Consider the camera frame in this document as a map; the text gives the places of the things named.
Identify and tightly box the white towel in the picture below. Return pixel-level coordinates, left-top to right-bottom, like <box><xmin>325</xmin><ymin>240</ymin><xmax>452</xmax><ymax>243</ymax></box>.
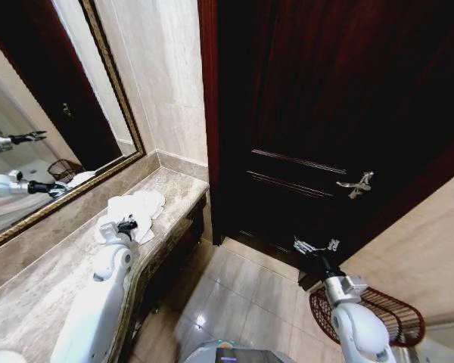
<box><xmin>97</xmin><ymin>190</ymin><xmax>166</xmax><ymax>244</ymax></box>

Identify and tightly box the brown wicker hamper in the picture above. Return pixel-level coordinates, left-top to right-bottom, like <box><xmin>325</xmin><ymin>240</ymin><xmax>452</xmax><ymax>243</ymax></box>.
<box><xmin>309</xmin><ymin>286</ymin><xmax>427</xmax><ymax>349</ymax></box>

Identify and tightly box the dark wooden vanity cabinet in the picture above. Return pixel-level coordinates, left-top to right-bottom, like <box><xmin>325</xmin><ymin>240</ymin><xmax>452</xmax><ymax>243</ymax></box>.
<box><xmin>123</xmin><ymin>191</ymin><xmax>210</xmax><ymax>343</ymax></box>

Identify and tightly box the dark wooden door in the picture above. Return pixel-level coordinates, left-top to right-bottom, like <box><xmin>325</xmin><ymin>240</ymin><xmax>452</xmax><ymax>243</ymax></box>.
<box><xmin>197</xmin><ymin>0</ymin><xmax>454</xmax><ymax>268</ymax></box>

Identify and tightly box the white sink basin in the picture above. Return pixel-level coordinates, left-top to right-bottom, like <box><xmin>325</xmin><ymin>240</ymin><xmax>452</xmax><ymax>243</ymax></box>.
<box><xmin>0</xmin><ymin>349</ymin><xmax>28</xmax><ymax>363</ymax></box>

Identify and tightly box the silver door handle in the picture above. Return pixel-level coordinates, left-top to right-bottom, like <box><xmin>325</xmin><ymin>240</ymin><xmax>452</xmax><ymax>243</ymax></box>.
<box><xmin>335</xmin><ymin>170</ymin><xmax>376</xmax><ymax>200</ymax></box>

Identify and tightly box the gold framed wall mirror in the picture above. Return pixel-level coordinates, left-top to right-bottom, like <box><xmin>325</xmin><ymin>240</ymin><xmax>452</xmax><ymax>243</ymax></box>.
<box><xmin>0</xmin><ymin>0</ymin><xmax>147</xmax><ymax>255</ymax></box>

